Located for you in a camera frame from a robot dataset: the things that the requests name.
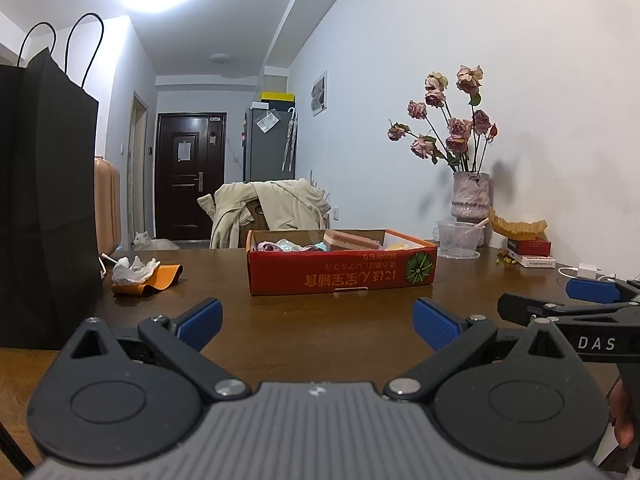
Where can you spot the yellow box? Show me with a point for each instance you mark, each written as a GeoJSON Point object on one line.
{"type": "Point", "coordinates": [277, 100]}

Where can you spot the brown sponge block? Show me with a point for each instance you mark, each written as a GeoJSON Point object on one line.
{"type": "Point", "coordinates": [350, 240]}

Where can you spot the brown paper liners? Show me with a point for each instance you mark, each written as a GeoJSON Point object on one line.
{"type": "Point", "coordinates": [520, 227]}

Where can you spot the grey refrigerator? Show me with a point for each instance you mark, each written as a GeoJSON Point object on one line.
{"type": "Point", "coordinates": [265, 155]}

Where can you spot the beige coat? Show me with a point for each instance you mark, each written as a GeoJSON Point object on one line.
{"type": "Point", "coordinates": [290, 205]}

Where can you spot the dark brown door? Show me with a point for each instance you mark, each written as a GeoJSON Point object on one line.
{"type": "Point", "coordinates": [190, 195]}

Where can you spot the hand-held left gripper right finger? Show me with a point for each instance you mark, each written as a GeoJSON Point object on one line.
{"type": "Point", "coordinates": [437, 327]}

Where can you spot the white dog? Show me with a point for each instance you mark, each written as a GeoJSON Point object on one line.
{"type": "Point", "coordinates": [150, 242]}

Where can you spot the black paper bag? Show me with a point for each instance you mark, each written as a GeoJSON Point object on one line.
{"type": "Point", "coordinates": [45, 185]}

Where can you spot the small red box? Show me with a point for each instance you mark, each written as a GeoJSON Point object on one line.
{"type": "Point", "coordinates": [530, 246]}

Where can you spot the wall picture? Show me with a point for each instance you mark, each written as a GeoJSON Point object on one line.
{"type": "Point", "coordinates": [319, 93]}

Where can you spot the pink suitcase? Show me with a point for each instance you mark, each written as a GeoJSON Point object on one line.
{"type": "Point", "coordinates": [107, 205]}

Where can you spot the clear plastic cup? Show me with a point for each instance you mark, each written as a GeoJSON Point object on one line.
{"type": "Point", "coordinates": [457, 242]}

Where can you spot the paper notice on door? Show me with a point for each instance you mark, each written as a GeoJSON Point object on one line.
{"type": "Point", "coordinates": [184, 152]}

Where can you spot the person's right hand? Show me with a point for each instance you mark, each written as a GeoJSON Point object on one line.
{"type": "Point", "coordinates": [625, 425]}

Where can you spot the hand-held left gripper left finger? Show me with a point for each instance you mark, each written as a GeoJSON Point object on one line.
{"type": "Point", "coordinates": [202, 322]}

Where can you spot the dried pink roses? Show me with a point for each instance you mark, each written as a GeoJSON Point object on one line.
{"type": "Point", "coordinates": [455, 130]}

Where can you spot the orange cloth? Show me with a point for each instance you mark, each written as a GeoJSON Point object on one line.
{"type": "Point", "coordinates": [160, 277]}

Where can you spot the white crumpled tissue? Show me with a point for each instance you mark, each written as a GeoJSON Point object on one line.
{"type": "Point", "coordinates": [132, 269]}

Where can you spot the pink ceramic vase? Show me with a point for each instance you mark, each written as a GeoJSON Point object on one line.
{"type": "Point", "coordinates": [470, 195]}

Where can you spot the clear bag on refrigerator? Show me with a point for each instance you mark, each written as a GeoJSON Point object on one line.
{"type": "Point", "coordinates": [267, 122]}

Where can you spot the red cardboard box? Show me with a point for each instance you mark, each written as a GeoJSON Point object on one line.
{"type": "Point", "coordinates": [325, 275]}

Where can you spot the small round ceiling fixture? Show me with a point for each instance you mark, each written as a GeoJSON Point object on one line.
{"type": "Point", "coordinates": [221, 58]}

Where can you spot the pink soft item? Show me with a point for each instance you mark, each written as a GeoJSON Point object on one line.
{"type": "Point", "coordinates": [266, 247]}

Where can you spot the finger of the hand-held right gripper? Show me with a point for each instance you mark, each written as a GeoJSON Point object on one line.
{"type": "Point", "coordinates": [592, 290]}
{"type": "Point", "coordinates": [520, 307]}

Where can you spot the white folded umbrella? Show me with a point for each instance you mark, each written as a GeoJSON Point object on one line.
{"type": "Point", "coordinates": [289, 140]}

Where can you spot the small yellow wrapped candies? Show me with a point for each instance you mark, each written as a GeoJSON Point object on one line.
{"type": "Point", "coordinates": [505, 258]}

